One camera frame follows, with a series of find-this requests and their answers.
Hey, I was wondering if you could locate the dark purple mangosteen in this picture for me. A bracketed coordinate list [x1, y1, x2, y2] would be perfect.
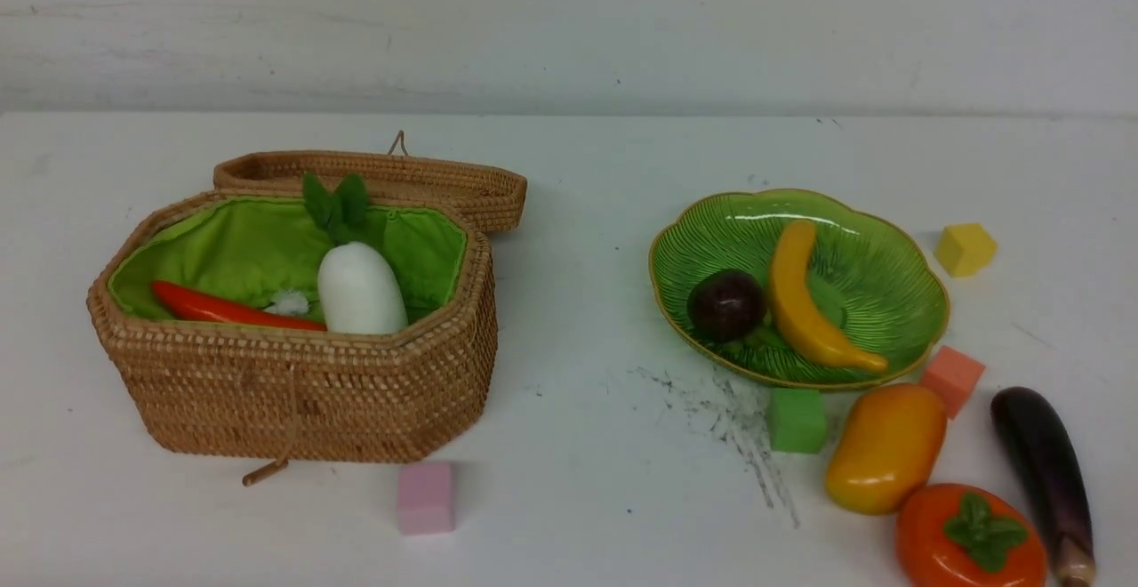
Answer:
[686, 268, 768, 344]

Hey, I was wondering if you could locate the white radish with leaves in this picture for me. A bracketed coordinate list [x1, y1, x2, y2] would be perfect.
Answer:
[302, 173, 409, 334]

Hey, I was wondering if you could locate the yellow banana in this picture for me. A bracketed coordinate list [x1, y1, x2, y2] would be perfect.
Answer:
[767, 220, 887, 374]

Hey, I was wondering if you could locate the yellow orange mango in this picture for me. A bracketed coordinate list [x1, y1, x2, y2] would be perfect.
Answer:
[824, 383, 948, 515]

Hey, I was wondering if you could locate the red chili pepper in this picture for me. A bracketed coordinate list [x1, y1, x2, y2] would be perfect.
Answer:
[150, 280, 328, 332]

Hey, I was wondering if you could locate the orange persimmon with leaves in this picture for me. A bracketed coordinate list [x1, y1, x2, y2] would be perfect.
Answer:
[894, 483, 1048, 586]

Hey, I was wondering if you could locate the purple eggplant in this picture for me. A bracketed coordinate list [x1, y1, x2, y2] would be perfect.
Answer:
[990, 387, 1097, 586]

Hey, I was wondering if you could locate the pink foam cube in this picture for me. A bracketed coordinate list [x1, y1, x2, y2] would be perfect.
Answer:
[396, 462, 456, 537]

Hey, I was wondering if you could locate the green foam cube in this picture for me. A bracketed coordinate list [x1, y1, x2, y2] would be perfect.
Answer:
[765, 388, 828, 454]

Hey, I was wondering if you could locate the green glass leaf plate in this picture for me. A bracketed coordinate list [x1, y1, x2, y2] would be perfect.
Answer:
[649, 189, 951, 391]

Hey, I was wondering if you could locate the woven rattan basket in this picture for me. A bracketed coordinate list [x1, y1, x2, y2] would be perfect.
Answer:
[86, 189, 498, 483]

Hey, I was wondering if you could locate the yellow foam cube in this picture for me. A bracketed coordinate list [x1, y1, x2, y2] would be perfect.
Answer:
[934, 222, 998, 278]

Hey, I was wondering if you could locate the orange foam cube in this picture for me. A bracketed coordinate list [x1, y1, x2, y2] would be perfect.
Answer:
[918, 345, 987, 420]

